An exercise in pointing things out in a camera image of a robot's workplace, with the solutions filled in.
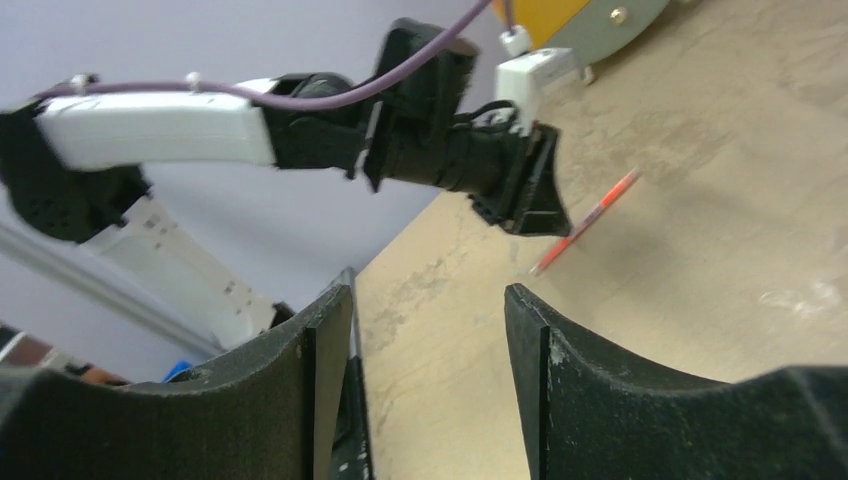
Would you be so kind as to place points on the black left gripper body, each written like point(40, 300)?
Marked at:
point(486, 164)

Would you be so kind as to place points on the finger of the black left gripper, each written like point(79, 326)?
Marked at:
point(539, 210)

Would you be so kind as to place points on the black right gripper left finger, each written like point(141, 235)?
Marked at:
point(288, 404)

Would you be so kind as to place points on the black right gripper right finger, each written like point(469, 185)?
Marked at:
point(591, 409)

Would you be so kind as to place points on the orange pen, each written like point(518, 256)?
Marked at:
point(606, 202)

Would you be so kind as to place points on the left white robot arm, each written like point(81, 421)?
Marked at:
point(71, 158)

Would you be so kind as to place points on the round mini drawer cabinet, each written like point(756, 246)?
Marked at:
point(593, 29)

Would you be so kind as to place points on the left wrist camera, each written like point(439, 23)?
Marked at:
point(522, 80)

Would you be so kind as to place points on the aluminium frame rail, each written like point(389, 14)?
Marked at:
point(56, 267)

